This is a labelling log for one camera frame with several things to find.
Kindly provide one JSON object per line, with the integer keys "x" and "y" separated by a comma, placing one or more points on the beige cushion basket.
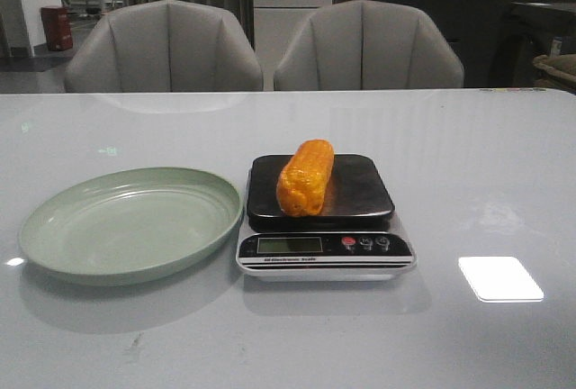
{"x": 556, "y": 72}

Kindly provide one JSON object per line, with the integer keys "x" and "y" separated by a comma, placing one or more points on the orange corn cob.
{"x": 302, "y": 184}

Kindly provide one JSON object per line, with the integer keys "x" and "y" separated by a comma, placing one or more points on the electronic kitchen scale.
{"x": 356, "y": 237}

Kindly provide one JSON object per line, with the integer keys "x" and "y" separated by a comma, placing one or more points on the green plate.
{"x": 132, "y": 226}

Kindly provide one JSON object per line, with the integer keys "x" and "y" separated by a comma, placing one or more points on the grey chair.
{"x": 165, "y": 46}
{"x": 368, "y": 45}

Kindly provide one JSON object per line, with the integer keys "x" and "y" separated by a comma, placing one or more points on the red bin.
{"x": 56, "y": 27}

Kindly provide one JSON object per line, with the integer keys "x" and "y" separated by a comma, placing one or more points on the grey chair left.
{"x": 165, "y": 46}

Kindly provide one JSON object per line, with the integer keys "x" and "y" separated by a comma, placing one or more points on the dark kitchen counter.
{"x": 497, "y": 40}

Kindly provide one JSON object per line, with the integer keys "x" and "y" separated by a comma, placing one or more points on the grey chair right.
{"x": 368, "y": 45}

